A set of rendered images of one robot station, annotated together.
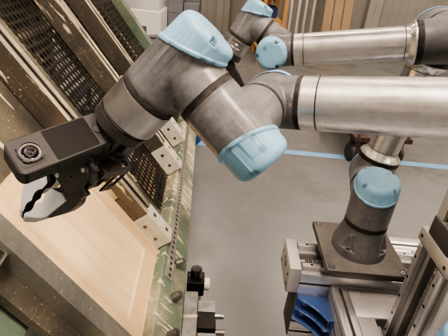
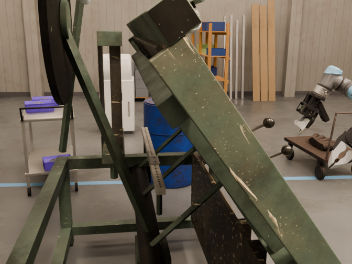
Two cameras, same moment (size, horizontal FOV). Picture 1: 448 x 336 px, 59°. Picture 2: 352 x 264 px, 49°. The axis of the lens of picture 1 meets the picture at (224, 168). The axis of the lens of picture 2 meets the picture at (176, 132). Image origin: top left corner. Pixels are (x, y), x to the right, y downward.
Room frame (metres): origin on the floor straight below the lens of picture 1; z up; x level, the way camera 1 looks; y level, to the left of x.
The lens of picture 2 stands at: (-0.68, 0.83, 1.81)
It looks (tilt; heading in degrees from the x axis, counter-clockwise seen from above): 15 degrees down; 356
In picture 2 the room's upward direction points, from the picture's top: 1 degrees clockwise
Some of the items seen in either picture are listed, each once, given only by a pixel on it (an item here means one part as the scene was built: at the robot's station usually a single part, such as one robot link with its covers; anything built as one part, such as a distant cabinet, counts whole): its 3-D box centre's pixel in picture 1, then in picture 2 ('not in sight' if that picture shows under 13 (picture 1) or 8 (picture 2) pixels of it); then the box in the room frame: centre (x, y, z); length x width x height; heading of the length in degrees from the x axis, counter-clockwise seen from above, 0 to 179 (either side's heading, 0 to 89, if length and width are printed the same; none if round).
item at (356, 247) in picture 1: (362, 233); not in sight; (0.92, -0.41, 1.09); 0.15 x 0.15 x 0.10
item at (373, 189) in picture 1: (373, 196); not in sight; (0.92, -0.41, 1.20); 0.13 x 0.12 x 0.14; 168
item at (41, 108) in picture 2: not in sight; (50, 140); (3.82, 2.05, 0.51); 1.09 x 0.64 x 1.03; 8
